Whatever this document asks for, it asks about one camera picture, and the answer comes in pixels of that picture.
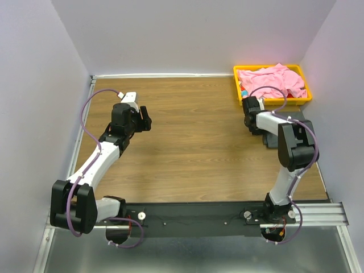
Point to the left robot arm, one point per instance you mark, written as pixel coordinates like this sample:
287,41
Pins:
73,203

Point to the yellow plastic bin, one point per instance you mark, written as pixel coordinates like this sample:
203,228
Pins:
279,101

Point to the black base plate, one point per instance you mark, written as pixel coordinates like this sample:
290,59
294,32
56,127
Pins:
197,219

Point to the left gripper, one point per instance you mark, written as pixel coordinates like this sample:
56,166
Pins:
146,118

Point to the grey t shirt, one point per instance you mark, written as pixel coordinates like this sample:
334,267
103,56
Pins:
270,140

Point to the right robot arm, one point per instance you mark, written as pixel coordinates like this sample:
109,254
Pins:
297,152

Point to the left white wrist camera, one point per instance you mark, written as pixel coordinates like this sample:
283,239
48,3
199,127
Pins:
130,98

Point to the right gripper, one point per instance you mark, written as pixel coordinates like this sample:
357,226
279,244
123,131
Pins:
255,131

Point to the pink t shirt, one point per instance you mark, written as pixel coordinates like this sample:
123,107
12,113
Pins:
271,83

